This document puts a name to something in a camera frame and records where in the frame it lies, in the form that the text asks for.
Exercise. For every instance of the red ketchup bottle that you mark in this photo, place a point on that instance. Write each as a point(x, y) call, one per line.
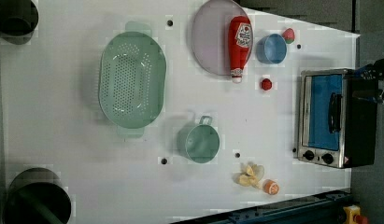
point(239, 43)

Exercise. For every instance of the green mug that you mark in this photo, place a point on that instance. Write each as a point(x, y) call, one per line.
point(199, 141)

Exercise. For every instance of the green colander basket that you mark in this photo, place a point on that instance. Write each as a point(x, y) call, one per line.
point(131, 80)

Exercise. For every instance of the small red toy strawberry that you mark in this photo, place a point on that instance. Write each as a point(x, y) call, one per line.
point(266, 84)

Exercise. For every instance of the peeled toy banana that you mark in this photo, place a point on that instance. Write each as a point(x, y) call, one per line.
point(251, 176)

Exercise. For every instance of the blue bowl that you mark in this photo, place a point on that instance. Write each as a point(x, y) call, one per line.
point(272, 49)

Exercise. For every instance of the toy orange half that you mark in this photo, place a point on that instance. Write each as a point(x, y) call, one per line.
point(271, 187)

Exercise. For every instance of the large toy strawberry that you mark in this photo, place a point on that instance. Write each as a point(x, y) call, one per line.
point(289, 35)

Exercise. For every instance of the toaster oven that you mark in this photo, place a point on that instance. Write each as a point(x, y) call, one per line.
point(337, 124)

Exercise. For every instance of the yellow emergency stop button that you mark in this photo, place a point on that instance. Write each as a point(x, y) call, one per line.
point(354, 216)

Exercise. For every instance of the blue metal frame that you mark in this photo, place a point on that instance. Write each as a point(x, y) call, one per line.
point(323, 208)

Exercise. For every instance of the black cylinder mount near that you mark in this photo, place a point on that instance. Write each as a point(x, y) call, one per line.
point(37, 196)

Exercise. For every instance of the black cylinder mount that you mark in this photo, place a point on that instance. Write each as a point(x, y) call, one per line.
point(37, 196)
point(18, 17)

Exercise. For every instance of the black cylinder mount far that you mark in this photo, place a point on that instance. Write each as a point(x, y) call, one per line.
point(18, 17)

